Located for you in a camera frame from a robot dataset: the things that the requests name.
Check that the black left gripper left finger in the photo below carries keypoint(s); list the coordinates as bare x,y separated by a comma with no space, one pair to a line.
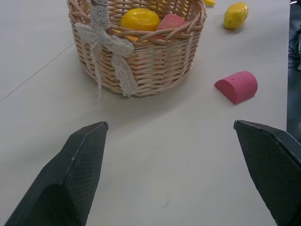
70,174

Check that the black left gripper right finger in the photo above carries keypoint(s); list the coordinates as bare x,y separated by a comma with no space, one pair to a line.
270,164

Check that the smooth yellow lemon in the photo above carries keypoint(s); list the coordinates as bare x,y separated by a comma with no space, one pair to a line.
140,19

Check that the pink half-cylinder toy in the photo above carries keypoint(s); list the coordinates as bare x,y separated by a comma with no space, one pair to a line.
238,86

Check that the white lace ribbon bow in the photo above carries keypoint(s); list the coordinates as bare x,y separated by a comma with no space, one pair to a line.
103,40

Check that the bumpy yellow lemon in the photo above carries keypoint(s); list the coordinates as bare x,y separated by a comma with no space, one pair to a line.
235,15

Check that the wicker basket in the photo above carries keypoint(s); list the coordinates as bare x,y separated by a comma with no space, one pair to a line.
160,66

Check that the yellow object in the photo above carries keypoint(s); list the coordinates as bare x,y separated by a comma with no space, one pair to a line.
209,2

